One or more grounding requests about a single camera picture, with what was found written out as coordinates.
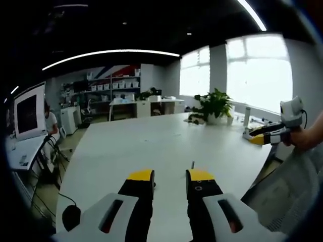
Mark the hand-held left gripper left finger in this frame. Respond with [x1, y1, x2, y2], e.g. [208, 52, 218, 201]
[52, 169, 155, 242]

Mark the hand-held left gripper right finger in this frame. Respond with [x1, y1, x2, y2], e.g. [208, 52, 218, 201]
[186, 168, 288, 242]

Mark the person's right hand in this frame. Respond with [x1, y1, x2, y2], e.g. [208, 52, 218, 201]
[282, 127, 307, 151]

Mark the white upright box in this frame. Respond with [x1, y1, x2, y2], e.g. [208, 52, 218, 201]
[241, 106, 253, 140]

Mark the large potted green plant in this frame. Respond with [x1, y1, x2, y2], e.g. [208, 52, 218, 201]
[193, 87, 234, 126]

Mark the grey mesh office chair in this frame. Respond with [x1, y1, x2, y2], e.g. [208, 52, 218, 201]
[241, 145, 323, 234]

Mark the black computer mouse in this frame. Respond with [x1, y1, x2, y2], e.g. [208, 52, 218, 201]
[62, 205, 82, 232]

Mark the white office desk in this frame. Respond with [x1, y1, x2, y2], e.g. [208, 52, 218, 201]
[109, 97, 185, 122]

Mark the white office chair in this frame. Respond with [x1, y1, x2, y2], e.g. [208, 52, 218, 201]
[81, 99, 93, 124]

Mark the white cabinet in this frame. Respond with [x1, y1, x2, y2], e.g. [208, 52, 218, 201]
[60, 105, 82, 137]

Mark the ceiling light strip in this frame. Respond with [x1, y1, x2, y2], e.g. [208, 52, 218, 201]
[42, 49, 180, 71]
[237, 0, 267, 31]

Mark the shelf with white bins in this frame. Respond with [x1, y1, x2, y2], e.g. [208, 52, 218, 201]
[85, 69, 141, 101]

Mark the black mouse cable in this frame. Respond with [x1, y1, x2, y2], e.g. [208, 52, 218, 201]
[58, 193, 77, 207]

